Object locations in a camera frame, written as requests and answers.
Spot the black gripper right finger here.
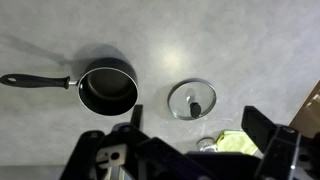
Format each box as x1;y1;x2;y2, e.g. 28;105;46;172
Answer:
241;105;320;180

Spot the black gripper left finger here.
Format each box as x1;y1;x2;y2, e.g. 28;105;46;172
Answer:
59;104;214;180

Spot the glass lid with black knob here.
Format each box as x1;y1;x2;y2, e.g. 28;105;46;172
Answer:
166;77;218;121

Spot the wooden chair with slatted backrest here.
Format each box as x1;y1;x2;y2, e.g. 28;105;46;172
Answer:
289;79;320;140

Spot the yellow-green folded cloth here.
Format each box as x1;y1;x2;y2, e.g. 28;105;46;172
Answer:
215;129;260;156

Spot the small round silver tin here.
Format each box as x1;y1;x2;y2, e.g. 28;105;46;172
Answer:
195;136;218;153

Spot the black saucepan with handle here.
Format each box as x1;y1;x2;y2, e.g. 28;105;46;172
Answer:
0;58;140;117

